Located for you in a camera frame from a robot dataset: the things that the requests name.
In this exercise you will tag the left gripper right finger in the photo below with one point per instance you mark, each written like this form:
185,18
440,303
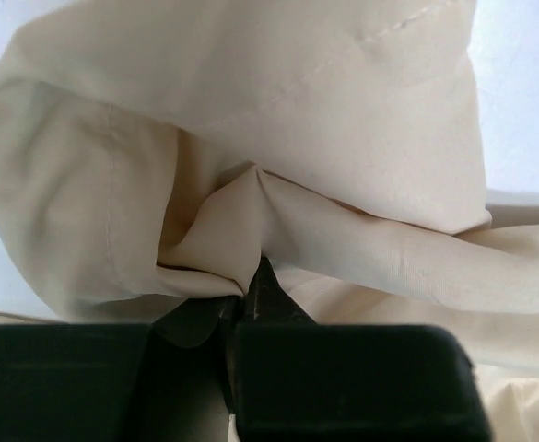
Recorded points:
268,302

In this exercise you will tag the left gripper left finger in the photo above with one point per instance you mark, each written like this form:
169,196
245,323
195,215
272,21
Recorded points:
206,324

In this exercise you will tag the beige trousers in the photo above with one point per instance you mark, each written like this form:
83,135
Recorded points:
155,151

